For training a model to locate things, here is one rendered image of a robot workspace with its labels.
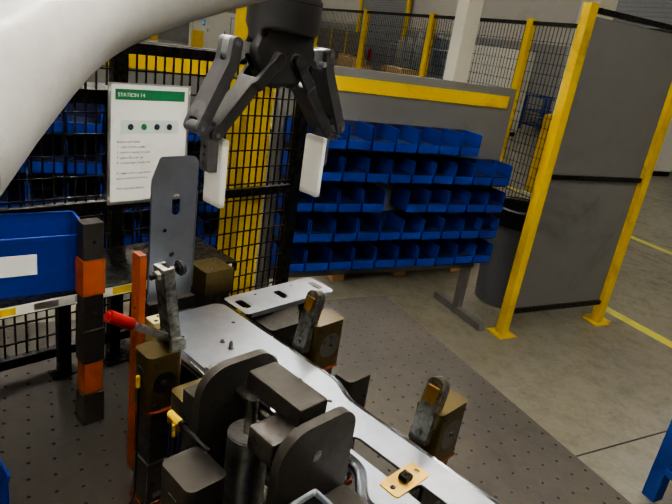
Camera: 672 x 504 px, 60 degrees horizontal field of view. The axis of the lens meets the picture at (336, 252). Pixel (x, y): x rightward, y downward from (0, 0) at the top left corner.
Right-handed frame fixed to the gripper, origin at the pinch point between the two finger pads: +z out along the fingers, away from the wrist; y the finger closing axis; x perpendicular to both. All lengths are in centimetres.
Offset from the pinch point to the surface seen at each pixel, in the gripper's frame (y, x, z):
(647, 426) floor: 267, -4, 146
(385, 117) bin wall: 207, 154, 19
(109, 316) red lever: -1.2, 34.9, 31.8
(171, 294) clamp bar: 9.5, 33.7, 29.6
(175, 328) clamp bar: 11, 34, 37
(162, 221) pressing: 24, 62, 27
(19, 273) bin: -3, 71, 38
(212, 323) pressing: 28, 46, 46
